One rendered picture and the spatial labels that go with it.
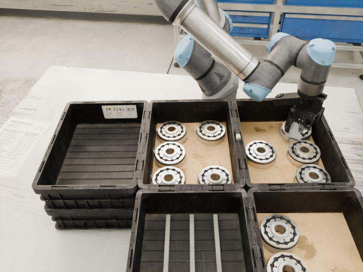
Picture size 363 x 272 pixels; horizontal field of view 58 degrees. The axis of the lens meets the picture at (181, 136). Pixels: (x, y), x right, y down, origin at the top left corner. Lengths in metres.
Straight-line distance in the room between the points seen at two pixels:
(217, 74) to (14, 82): 2.34
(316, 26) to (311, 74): 1.98
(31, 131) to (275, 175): 1.04
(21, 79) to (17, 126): 1.77
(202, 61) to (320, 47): 0.51
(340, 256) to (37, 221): 0.93
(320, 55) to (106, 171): 0.73
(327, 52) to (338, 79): 2.23
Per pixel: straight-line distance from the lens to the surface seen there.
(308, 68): 1.00
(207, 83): 1.36
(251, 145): 1.13
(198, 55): 1.32
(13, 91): 3.24
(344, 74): 3.29
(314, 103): 1.07
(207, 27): 0.97
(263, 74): 0.99
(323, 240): 1.00
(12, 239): 1.23
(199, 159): 1.11
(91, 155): 1.17
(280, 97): 1.13
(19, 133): 1.58
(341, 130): 1.53
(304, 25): 2.95
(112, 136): 1.23
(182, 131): 1.16
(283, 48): 1.03
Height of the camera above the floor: 1.65
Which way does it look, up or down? 44 degrees down
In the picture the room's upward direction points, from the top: 2 degrees counter-clockwise
